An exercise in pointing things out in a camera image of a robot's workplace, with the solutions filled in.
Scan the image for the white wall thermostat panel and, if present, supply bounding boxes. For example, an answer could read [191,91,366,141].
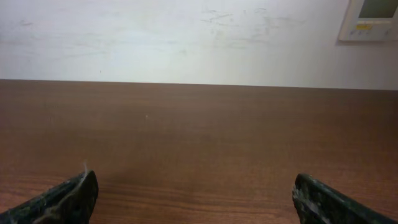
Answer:
[338,0,397,42]

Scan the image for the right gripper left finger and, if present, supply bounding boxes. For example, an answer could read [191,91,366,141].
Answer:
[1,170,99,224]

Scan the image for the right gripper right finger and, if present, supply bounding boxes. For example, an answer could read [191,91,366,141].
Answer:
[292,174,397,224]

